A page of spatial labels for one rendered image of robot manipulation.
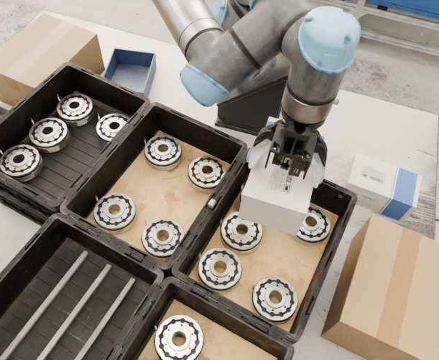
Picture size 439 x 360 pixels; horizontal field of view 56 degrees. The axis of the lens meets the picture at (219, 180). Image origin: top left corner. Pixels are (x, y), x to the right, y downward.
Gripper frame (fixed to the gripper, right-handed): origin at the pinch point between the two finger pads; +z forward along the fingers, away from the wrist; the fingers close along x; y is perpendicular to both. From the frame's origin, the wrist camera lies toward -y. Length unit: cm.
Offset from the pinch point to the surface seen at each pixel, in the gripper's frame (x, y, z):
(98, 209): -40.5, 9.8, 24.8
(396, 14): 41, -193, 82
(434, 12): 61, -195, 77
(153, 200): -29.5, 1.3, 27.9
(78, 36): -76, -47, 25
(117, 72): -66, -50, 41
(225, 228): -9.2, 4.0, 25.1
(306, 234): 10.4, -1.0, 25.0
